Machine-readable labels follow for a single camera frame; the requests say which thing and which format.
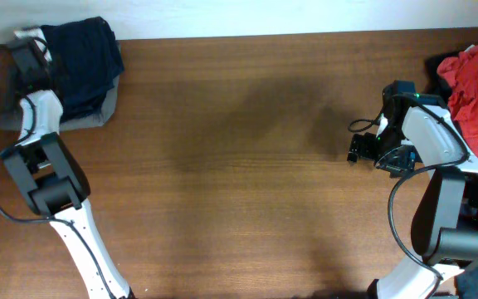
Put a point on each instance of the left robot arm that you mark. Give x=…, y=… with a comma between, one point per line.
x=48, y=177

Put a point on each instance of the folded grey shorts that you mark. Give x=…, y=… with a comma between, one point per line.
x=94, y=116

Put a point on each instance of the navy blue shorts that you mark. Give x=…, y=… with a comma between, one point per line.
x=94, y=28

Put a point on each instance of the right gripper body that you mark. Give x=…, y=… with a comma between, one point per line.
x=389, y=150

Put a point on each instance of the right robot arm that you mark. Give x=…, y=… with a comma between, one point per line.
x=414, y=134

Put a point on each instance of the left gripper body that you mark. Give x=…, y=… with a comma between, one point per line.
x=46, y=67

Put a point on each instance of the black garment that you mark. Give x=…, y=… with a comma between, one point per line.
x=436, y=85

